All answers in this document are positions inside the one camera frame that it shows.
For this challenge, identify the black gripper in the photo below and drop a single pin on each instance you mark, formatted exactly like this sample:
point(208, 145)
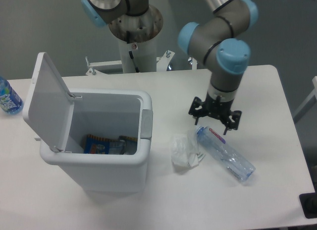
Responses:
point(215, 108)

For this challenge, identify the white paper wrapper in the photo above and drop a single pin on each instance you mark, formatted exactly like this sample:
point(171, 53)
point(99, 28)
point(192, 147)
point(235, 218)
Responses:
point(185, 152)

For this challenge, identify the crushed clear plastic bottle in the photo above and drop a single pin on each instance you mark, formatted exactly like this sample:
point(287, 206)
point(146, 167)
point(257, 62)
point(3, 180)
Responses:
point(221, 151)

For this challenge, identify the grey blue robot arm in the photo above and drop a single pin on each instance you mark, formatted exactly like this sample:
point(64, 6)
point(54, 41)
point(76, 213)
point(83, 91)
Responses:
point(214, 44)

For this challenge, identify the white plastic trash can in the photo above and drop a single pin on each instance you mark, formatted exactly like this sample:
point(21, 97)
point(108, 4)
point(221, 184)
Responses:
point(107, 113)

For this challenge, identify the white trash can lid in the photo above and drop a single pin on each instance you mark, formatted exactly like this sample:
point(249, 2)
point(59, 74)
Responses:
point(49, 105)

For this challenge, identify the silver snack wrapper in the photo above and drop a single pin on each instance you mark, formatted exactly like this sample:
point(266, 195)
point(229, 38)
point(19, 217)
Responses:
point(125, 145)

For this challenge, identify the white furniture leg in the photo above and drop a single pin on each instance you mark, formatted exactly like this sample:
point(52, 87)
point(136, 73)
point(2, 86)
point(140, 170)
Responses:
point(307, 103)

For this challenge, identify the blue orange snack packet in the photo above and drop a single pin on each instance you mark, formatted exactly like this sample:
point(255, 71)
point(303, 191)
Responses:
point(96, 145)

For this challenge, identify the black table corner clamp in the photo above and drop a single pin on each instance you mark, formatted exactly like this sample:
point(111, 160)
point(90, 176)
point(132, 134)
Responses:
point(309, 204)

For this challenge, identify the blue labelled water bottle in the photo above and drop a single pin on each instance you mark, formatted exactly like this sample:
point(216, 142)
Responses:
point(10, 101)

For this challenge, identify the white metal base frame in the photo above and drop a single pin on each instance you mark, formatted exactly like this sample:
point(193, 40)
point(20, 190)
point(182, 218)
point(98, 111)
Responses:
point(132, 64)

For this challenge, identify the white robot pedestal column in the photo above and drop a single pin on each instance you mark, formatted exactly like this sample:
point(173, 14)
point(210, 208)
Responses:
point(138, 34)

